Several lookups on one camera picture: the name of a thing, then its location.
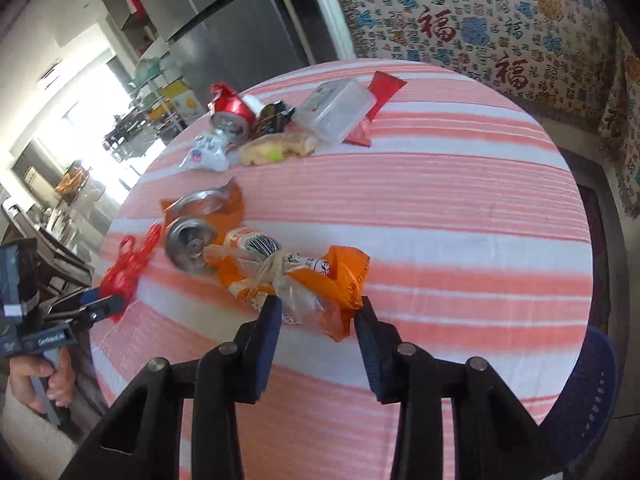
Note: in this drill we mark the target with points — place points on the black gold foil wrapper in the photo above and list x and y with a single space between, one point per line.
270 120

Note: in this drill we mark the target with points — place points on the pink striped tablecloth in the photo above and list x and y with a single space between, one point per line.
450 210

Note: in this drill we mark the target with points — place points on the blue plastic chair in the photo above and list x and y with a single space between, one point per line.
590 400

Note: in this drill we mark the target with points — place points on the crushed orange can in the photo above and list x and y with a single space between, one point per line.
192 246
200 202

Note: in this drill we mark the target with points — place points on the red plastic bag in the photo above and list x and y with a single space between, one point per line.
125 275

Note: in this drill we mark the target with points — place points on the orange plastic bag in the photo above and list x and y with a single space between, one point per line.
345 280

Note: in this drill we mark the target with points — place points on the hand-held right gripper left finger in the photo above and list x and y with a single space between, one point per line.
267 340

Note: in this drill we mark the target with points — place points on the crumpled yellowish plastic bag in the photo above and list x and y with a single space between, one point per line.
275 150

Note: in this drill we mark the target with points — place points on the crushed red can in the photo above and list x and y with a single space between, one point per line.
235 107

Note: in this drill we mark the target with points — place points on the printed blanket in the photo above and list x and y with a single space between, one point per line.
450 10

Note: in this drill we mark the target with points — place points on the white plastic wrapper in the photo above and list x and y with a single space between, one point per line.
205 156

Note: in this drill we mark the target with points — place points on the person's left hand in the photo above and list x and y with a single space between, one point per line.
25 380

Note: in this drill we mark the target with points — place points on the yellow cardboard box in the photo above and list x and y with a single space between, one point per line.
185 100

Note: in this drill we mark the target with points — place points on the clear plastic wrapper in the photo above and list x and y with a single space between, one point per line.
302 300

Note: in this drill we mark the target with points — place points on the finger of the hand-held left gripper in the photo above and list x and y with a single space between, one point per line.
91 296
107 306

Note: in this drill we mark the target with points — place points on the flat red wrapper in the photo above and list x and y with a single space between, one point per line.
386 85

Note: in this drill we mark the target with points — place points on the clear plastic box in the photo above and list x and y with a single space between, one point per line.
335 110

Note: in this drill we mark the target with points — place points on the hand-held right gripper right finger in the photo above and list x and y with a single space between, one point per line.
370 350

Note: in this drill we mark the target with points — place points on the grey refrigerator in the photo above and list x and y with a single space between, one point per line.
225 20

